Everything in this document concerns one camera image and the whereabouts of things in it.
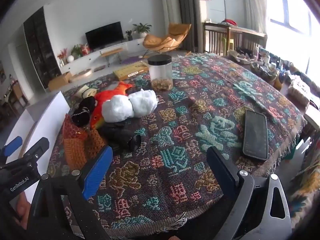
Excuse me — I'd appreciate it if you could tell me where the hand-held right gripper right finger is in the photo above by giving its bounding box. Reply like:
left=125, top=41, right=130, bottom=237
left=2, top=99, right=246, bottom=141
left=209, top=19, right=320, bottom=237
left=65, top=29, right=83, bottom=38
left=206, top=146, right=293, bottom=240

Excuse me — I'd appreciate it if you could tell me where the beige rolled cloth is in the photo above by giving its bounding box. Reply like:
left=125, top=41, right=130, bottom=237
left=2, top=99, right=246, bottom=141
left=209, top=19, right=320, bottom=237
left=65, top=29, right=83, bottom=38
left=75, top=85, right=97, bottom=99

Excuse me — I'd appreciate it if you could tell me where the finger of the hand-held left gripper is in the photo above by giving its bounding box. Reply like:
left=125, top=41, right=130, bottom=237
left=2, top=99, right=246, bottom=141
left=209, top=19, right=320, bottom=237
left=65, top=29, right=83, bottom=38
left=21, top=137, right=50, bottom=167
left=0, top=136, right=23, bottom=157

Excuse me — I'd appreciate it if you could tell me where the vase of red flowers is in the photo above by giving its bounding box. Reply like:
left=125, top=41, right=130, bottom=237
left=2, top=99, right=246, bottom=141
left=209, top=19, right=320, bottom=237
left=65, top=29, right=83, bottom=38
left=57, top=49, right=68, bottom=67

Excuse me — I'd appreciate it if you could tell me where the black cloth bundle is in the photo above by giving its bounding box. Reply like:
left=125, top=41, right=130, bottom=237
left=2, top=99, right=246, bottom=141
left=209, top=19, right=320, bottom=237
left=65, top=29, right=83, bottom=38
left=71, top=96, right=97, bottom=127

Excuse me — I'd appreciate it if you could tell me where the orange mesh bag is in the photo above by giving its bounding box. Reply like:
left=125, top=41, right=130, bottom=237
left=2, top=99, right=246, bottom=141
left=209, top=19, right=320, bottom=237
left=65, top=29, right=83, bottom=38
left=62, top=114, right=107, bottom=170

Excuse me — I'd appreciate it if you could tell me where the round beige floor pad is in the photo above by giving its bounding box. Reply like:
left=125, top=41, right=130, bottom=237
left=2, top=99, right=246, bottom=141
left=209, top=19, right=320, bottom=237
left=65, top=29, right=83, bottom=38
left=69, top=69, right=93, bottom=82

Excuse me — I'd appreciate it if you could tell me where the grey curtain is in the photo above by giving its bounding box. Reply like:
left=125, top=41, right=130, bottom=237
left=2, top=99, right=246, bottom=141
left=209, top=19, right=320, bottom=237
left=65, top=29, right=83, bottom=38
left=170, top=0, right=203, bottom=53

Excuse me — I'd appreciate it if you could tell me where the window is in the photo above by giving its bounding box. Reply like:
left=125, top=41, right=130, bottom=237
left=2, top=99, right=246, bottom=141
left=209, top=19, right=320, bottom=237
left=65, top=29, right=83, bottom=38
left=267, top=0, right=320, bottom=35

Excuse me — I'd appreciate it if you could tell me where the white curtain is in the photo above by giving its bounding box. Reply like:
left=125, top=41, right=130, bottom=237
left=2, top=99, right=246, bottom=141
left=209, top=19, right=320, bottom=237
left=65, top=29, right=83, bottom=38
left=241, top=0, right=269, bottom=34

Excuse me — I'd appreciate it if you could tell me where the white tower air conditioner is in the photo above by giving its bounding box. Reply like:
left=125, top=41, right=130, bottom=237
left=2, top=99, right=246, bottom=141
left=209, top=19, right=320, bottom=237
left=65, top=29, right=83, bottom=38
left=160, top=0, right=182, bottom=34

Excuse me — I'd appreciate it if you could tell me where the black plastic bag roll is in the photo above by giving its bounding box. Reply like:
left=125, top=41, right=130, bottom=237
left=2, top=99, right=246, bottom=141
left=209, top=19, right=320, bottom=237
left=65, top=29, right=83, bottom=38
left=100, top=121, right=142, bottom=152

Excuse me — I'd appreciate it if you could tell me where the red flowering potted plant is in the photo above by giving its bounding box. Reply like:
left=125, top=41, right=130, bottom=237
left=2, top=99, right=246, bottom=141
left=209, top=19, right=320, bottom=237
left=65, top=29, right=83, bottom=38
left=71, top=44, right=90, bottom=58

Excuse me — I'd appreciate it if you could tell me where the floral patterned cloth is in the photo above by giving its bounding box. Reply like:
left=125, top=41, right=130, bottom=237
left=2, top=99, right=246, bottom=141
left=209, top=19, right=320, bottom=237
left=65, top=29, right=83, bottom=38
left=290, top=152, right=320, bottom=230

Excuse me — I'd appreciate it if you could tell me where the large green potted plant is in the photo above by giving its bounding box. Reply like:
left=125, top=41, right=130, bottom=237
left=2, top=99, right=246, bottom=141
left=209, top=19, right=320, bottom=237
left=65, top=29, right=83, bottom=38
left=132, top=22, right=152, bottom=38

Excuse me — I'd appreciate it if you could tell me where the black smartphone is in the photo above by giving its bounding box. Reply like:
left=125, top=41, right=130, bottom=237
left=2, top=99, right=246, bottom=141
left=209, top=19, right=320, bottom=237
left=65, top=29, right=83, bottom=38
left=242, top=110, right=269, bottom=162

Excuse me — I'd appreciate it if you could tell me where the patterned woven blanket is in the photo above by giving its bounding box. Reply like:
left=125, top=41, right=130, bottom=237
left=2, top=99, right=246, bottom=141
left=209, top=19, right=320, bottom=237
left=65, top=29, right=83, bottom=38
left=46, top=52, right=308, bottom=239

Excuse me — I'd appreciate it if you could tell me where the clear jar with black lid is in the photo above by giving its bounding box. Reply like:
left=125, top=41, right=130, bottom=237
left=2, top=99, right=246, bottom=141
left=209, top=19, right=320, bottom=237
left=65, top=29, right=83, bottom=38
left=147, top=54, right=173, bottom=92

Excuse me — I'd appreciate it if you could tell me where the white television cabinet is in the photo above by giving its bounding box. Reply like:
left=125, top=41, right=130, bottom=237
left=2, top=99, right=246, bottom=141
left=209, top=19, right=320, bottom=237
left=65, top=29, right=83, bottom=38
left=59, top=38, right=145, bottom=74

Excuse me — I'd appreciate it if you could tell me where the person's left hand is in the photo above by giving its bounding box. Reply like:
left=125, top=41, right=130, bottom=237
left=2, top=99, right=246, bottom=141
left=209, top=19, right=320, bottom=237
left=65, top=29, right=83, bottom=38
left=11, top=191, right=32, bottom=229

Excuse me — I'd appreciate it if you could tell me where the wooden side table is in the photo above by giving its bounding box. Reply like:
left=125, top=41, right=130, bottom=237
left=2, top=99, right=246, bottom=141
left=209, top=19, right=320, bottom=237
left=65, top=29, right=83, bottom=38
left=100, top=48, right=124, bottom=67

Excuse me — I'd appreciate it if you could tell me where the wooden slatted table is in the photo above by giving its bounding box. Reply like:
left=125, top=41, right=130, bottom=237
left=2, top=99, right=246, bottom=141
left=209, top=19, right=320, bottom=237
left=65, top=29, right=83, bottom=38
left=202, top=21, right=268, bottom=55

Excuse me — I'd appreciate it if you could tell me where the cardboard box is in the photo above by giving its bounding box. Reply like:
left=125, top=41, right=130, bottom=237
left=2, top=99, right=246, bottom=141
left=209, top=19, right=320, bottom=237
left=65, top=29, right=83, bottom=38
left=47, top=72, right=72, bottom=92

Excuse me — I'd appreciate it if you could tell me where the orange fish plush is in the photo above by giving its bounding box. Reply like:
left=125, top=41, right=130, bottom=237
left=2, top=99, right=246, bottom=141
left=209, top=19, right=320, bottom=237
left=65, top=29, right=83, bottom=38
left=90, top=81, right=133, bottom=129

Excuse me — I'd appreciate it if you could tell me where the black television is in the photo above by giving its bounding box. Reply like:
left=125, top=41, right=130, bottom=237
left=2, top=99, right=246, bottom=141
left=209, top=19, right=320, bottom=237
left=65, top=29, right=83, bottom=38
left=85, top=22, right=124, bottom=50

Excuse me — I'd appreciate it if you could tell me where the flat yellow box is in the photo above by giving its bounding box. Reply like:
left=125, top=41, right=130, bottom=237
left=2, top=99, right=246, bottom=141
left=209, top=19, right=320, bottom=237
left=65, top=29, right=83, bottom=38
left=112, top=61, right=150, bottom=81

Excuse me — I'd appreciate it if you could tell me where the woven basket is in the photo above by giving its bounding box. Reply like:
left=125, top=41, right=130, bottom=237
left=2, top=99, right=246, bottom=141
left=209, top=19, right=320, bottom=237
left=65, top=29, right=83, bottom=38
left=250, top=61, right=279, bottom=82

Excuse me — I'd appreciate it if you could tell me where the black display cabinet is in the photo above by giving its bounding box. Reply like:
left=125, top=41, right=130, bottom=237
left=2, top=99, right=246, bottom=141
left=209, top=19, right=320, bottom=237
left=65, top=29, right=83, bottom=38
left=23, top=6, right=62, bottom=89

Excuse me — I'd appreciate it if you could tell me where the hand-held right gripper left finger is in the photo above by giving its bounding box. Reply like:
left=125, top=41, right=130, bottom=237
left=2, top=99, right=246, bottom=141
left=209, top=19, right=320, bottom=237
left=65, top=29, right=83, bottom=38
left=26, top=145, right=114, bottom=240

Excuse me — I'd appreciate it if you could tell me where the white fluffy ball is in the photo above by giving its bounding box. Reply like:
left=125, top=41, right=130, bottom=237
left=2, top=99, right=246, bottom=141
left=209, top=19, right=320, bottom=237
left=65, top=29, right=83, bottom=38
left=128, top=89, right=158, bottom=117
left=102, top=94, right=134, bottom=122

